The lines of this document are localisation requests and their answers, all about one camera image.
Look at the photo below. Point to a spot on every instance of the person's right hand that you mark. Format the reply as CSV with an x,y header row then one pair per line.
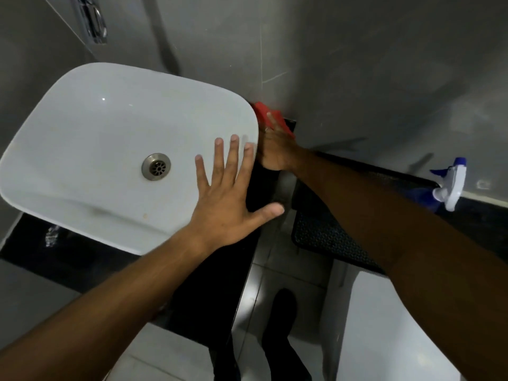
x,y
276,150

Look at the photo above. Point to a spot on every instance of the person's left hand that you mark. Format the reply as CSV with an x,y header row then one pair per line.
x,y
222,212

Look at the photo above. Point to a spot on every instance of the person's left thumb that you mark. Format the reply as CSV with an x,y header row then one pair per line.
x,y
266,212

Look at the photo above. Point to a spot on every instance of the person's left little finger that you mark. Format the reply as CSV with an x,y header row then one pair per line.
x,y
201,172

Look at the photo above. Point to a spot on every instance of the person's right fingers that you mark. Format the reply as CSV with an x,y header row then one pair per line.
x,y
274,121

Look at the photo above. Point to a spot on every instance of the person's left middle finger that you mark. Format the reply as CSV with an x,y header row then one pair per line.
x,y
231,158

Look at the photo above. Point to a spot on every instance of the red cleaning cloth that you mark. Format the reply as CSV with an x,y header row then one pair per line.
x,y
265,113

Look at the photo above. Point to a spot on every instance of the person's left forearm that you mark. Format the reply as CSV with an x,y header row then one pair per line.
x,y
103,301

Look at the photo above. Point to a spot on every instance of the person's right forearm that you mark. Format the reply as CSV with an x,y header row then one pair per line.
x,y
404,242

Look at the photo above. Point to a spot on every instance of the metal sink drain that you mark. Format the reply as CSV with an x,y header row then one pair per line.
x,y
156,167

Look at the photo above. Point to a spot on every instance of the black mesh bin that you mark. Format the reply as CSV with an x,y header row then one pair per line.
x,y
329,230

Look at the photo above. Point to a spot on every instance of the white ceramic sink basin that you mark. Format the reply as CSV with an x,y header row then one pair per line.
x,y
119,154

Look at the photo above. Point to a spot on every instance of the person's right leg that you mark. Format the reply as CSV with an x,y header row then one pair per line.
x,y
283,333

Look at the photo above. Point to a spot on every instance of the person's leg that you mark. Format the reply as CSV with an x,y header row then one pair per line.
x,y
283,333
224,359

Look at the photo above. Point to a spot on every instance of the person's left leg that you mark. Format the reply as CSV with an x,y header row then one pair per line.
x,y
224,359

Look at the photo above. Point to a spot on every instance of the chrome faucet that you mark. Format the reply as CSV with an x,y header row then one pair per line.
x,y
93,19

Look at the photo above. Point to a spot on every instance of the blue spray bottle white trigger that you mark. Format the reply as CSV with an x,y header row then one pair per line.
x,y
452,186

